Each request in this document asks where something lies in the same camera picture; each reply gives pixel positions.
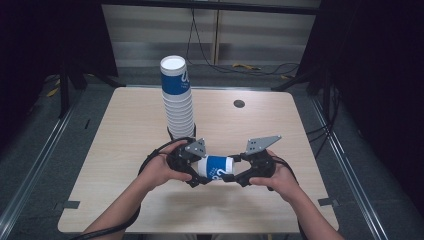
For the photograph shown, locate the grey tape piece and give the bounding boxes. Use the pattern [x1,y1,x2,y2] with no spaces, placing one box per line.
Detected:
[54,200,81,210]
[317,197,340,207]

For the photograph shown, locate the black cup holder stand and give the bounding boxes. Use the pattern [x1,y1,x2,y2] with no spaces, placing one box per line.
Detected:
[166,123,198,143]

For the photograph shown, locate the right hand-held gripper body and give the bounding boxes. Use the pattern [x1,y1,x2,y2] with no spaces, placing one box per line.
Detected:
[244,134,283,179]

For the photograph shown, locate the blue label paper cup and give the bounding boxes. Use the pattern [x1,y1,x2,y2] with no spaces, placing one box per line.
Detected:
[197,154,235,182]

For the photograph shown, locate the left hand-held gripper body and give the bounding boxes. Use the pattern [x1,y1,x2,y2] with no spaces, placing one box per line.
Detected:
[166,137,207,177]

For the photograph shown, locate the metal floor rail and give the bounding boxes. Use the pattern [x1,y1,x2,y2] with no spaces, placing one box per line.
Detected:
[309,95,390,240]
[0,105,77,232]

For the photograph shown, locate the hand-held gripper black cable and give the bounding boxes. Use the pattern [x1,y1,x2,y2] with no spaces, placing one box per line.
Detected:
[69,135,196,240]
[272,155,309,240]

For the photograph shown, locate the dark curtain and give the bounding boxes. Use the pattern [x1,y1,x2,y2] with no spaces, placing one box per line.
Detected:
[295,0,424,216]
[0,0,118,148]

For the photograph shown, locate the left hand-held gripper black cable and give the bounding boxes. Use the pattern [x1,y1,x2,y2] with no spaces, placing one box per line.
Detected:
[69,135,196,240]

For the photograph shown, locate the person's left hand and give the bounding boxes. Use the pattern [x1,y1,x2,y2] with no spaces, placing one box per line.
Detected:
[137,139,194,193]

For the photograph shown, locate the black hanging cable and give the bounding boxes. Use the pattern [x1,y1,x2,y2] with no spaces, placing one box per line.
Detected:
[184,8,301,76]

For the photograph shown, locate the right hand-held gripper black cable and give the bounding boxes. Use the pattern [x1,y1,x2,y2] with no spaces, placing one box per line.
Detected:
[272,155,309,240]

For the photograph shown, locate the stack of white paper cups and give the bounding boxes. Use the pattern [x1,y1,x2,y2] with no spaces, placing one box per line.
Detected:
[159,54,197,141]

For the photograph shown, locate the black floor cables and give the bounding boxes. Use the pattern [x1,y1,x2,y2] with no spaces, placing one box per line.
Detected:
[305,84,342,158]

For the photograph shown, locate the black metal stand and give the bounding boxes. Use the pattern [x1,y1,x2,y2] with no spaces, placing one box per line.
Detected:
[270,64,334,98]
[57,58,127,120]

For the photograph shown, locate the person's right hand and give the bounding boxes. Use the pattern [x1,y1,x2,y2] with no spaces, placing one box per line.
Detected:
[248,149,302,205]

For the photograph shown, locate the white slatted blind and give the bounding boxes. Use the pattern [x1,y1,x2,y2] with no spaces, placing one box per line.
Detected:
[101,3,318,68]

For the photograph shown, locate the long yellow strip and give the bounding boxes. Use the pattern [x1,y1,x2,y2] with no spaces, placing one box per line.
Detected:
[231,62,262,72]

